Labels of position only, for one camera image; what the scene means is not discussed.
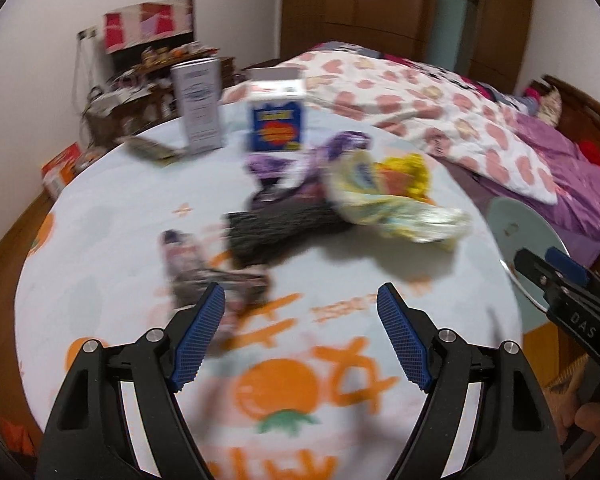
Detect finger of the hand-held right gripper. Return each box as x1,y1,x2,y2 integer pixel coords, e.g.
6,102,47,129
545,247,594,287
512,248,567,312

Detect person's right hand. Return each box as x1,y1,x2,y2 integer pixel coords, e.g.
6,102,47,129
572,397,600,436

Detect clear bag of food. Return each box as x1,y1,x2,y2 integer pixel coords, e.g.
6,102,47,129
75,147,111,173

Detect brown wooden wardrobe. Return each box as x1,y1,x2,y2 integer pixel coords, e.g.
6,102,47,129
280,0,536,93

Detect purple foil wrapper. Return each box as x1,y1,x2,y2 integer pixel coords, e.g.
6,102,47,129
245,130,371,201

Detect hanging cables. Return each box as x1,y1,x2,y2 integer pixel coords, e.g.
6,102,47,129
70,37,96,126

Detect pale green bin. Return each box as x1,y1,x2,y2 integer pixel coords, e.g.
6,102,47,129
487,196,571,311

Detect tall white milk carton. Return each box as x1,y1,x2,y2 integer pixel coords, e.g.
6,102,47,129
170,57,226,155

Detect red knitted cloth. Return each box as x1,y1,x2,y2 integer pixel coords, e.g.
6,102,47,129
577,140,600,166

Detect red and white cover cloth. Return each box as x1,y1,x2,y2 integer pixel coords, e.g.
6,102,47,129
103,0,197,56

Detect blue and white carton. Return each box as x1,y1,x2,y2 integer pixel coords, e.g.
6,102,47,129
245,67,307,153

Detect dark wooden television stand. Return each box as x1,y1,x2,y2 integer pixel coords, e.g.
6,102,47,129
82,55,236,146

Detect pink and black wrapper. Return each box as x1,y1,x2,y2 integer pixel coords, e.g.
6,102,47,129
160,230,271,346

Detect orange bags on floor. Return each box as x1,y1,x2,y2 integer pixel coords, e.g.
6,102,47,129
41,142,83,200

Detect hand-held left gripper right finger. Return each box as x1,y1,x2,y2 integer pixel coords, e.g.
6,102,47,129
376,282,566,480

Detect purple quilt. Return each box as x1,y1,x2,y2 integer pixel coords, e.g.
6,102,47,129
500,105,600,256

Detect yellow wrapper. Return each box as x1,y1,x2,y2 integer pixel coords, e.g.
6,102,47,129
380,152,433,201

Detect fruit print tablecloth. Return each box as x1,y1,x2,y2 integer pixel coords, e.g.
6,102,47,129
15,97,526,480

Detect floral pillow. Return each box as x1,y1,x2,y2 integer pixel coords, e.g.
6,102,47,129
532,85,563,126

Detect wooden bed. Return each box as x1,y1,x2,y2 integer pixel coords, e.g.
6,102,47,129
240,40,600,281

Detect television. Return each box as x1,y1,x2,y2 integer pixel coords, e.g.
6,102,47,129
102,0,198,73

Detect white and yellow plastic bag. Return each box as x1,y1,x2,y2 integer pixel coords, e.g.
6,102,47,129
325,150,473,251

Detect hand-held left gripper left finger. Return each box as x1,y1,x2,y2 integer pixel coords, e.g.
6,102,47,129
36,282,227,480

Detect heart print quilt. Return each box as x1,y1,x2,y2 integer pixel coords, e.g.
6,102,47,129
222,50,558,206

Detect black ridged wrapper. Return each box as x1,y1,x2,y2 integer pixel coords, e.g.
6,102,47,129
225,200,351,268

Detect flat green packet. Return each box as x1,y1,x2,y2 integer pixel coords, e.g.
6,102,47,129
114,135,178,162

